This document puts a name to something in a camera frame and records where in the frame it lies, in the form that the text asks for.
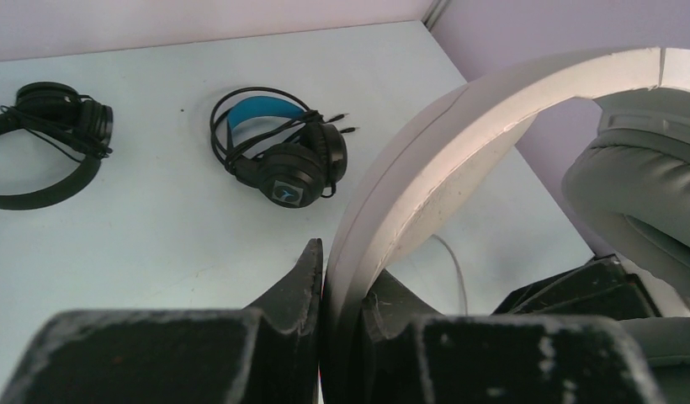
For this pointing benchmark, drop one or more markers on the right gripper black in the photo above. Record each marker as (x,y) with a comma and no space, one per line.
(601,287)

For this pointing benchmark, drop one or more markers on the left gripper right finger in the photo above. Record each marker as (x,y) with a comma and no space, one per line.
(412,354)

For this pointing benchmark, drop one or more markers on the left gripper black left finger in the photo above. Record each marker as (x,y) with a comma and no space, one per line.
(266,352)

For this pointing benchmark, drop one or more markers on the white gaming headphones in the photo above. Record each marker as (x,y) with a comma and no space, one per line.
(439,158)

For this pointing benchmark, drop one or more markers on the large black blue headphones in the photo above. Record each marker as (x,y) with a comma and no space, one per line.
(292,165)

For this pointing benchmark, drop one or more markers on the small black headphones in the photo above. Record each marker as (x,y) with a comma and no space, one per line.
(75,124)

